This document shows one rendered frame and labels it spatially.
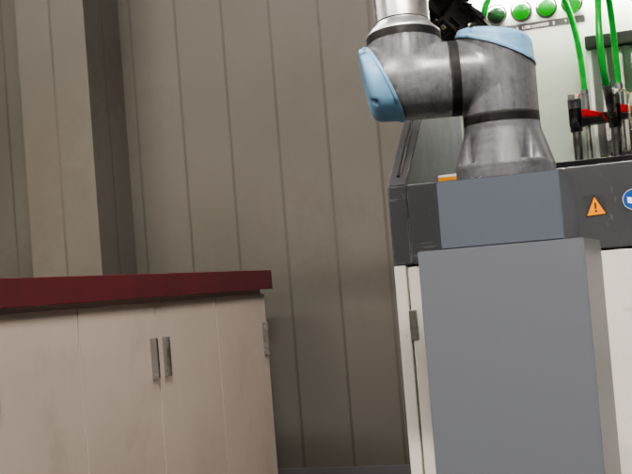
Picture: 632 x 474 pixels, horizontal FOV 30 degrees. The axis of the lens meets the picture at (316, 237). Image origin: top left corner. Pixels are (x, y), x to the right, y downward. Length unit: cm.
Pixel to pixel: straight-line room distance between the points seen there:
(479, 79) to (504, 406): 48
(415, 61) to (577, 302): 43
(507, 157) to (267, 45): 296
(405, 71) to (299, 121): 279
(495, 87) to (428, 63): 11
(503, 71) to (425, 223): 63
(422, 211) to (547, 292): 70
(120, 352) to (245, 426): 88
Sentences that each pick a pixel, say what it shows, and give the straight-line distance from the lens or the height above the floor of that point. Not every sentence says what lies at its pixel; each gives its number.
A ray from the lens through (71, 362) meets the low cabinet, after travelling 302.
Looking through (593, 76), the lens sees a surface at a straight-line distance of 283.
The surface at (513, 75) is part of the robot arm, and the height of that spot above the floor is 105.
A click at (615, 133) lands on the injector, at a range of 255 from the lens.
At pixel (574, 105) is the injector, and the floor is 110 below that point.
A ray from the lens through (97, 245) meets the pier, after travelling 456.
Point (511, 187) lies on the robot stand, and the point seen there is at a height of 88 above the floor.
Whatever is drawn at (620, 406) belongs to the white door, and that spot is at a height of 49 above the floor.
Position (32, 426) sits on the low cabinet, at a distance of 286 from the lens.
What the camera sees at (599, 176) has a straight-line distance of 229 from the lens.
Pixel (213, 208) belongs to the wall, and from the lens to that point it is 466.
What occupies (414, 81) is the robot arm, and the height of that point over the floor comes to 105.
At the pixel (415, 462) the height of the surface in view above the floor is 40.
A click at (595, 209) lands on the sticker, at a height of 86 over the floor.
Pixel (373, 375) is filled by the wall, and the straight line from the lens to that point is 446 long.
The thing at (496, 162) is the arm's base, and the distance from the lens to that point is 175.
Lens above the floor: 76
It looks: 2 degrees up
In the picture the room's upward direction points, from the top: 5 degrees counter-clockwise
